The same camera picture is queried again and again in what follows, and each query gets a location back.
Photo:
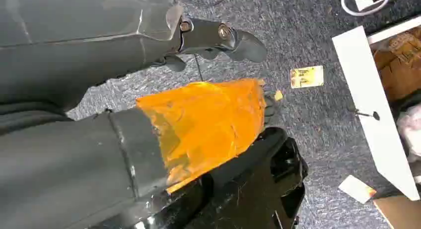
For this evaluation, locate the white card with orange corner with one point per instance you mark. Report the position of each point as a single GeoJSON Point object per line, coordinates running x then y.
{"type": "Point", "coordinates": [355, 188]}

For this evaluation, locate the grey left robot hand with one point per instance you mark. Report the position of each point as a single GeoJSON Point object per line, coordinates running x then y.
{"type": "Point", "coordinates": [65, 40]}

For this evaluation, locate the brown cardboard box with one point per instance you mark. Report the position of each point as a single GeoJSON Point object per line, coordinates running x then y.
{"type": "Point", "coordinates": [399, 69]}

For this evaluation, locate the white plastic bag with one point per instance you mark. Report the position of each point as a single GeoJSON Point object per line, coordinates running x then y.
{"type": "Point", "coordinates": [411, 128]}

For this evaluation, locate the yellow printed card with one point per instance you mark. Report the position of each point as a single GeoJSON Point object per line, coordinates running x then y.
{"type": "Point", "coordinates": [306, 77]}

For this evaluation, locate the white desk panel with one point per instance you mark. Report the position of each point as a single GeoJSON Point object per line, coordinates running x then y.
{"type": "Point", "coordinates": [368, 99]}

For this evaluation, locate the small yellow scrap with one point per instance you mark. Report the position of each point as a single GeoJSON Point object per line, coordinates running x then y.
{"type": "Point", "coordinates": [278, 95]}

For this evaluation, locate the flat brown cardboard sheet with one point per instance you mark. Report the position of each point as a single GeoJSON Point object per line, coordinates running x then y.
{"type": "Point", "coordinates": [403, 214]}

